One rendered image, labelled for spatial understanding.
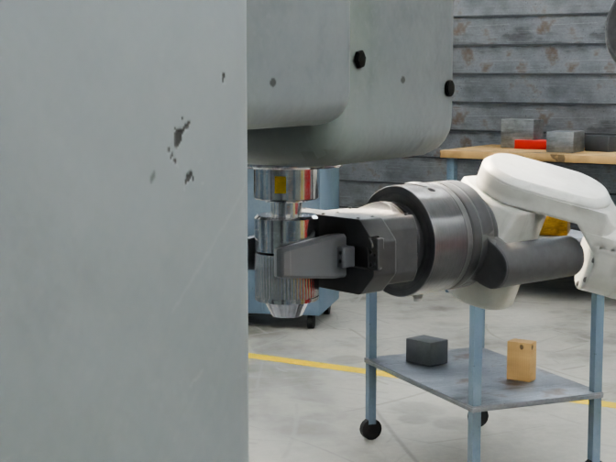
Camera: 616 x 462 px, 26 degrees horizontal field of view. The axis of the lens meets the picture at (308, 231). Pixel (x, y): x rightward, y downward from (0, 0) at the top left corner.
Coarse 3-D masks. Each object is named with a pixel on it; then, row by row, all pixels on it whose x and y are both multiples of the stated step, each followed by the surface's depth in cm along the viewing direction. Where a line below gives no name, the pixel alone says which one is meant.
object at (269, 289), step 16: (256, 240) 97; (272, 240) 96; (288, 240) 95; (256, 256) 97; (272, 256) 96; (256, 272) 97; (272, 272) 96; (256, 288) 97; (272, 288) 96; (288, 288) 96; (304, 288) 96; (288, 304) 96
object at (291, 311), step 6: (270, 306) 97; (276, 306) 97; (282, 306) 97; (288, 306) 97; (294, 306) 97; (300, 306) 97; (270, 312) 98; (276, 312) 97; (282, 312) 97; (288, 312) 97; (294, 312) 97; (300, 312) 98
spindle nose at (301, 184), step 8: (256, 176) 96; (264, 176) 95; (272, 176) 95; (280, 176) 95; (288, 176) 95; (296, 176) 95; (304, 176) 95; (312, 176) 96; (256, 184) 96; (264, 184) 95; (272, 184) 95; (288, 184) 95; (296, 184) 95; (304, 184) 95; (312, 184) 96; (256, 192) 96; (264, 192) 95; (272, 192) 95; (288, 192) 95; (296, 192) 95; (304, 192) 95; (312, 192) 96; (264, 200) 96; (272, 200) 95; (280, 200) 95; (288, 200) 95; (296, 200) 95; (304, 200) 95
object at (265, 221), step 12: (264, 216) 96; (276, 216) 96; (288, 216) 96; (300, 216) 96; (312, 216) 96; (264, 228) 96; (276, 228) 95; (288, 228) 95; (300, 228) 95; (312, 228) 96
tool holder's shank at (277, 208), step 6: (270, 204) 97; (276, 204) 96; (282, 204) 96; (288, 204) 96; (294, 204) 96; (300, 204) 97; (270, 210) 97; (276, 210) 97; (282, 210) 96; (288, 210) 96; (294, 210) 96; (300, 210) 97
